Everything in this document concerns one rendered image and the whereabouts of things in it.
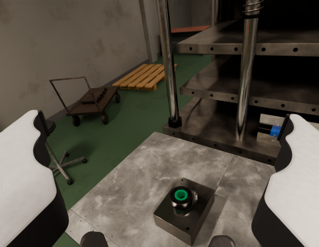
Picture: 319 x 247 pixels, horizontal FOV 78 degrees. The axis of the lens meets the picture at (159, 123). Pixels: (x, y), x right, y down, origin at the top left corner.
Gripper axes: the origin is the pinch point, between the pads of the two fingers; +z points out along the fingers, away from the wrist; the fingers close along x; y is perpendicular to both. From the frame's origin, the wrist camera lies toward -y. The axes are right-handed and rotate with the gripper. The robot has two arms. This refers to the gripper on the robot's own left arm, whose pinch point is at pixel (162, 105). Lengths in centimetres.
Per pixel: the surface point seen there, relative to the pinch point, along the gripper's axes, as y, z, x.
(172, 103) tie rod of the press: 49, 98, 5
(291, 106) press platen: 36, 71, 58
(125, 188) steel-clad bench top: 69, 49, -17
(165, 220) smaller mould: 59, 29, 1
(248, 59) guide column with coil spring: 17, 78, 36
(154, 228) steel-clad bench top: 67, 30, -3
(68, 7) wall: 10, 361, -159
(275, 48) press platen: 12, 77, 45
